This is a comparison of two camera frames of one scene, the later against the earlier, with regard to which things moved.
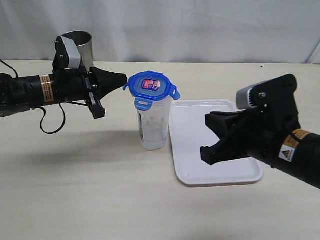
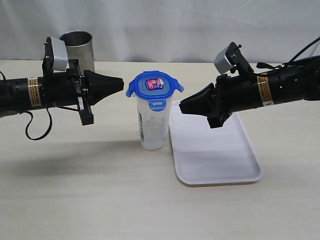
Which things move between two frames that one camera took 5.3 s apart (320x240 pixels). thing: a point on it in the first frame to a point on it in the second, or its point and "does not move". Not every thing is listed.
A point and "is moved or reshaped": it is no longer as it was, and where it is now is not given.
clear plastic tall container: (153, 125) is moved or reshaped
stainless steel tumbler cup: (84, 41) does not move
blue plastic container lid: (146, 87) is moved or reshaped
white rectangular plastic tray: (190, 132) does not move
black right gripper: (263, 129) to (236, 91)
